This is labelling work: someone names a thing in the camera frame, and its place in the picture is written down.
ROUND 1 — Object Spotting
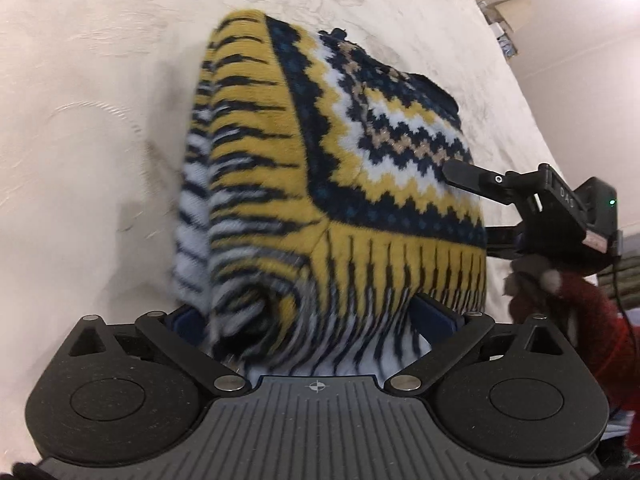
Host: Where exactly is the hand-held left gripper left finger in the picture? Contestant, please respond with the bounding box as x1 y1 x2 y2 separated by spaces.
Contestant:
67 306 249 394

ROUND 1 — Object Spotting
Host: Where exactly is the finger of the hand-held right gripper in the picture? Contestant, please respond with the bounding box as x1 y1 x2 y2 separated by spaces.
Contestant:
442 160 509 206
484 225 524 257

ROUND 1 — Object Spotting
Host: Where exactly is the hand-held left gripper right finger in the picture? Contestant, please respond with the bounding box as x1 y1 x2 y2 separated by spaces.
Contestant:
385 294 569 393

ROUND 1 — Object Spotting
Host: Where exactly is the navy yellow zigzag knit sweater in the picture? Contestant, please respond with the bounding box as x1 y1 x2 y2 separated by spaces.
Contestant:
172 8 488 378

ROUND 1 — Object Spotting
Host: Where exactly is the person's right forearm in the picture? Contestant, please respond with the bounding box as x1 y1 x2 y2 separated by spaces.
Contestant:
575 305 640 413

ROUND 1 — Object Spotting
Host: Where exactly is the person's right hand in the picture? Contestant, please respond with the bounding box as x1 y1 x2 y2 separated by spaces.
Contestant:
502 254 616 349

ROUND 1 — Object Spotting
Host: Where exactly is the brown cardboard box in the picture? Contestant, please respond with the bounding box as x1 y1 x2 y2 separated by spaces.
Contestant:
487 0 534 26

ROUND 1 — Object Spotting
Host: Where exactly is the cream bedspread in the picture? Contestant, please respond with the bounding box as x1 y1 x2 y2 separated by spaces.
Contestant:
0 0 601 466

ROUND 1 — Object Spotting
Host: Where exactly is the black cable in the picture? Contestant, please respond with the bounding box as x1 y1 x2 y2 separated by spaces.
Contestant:
616 259 632 323

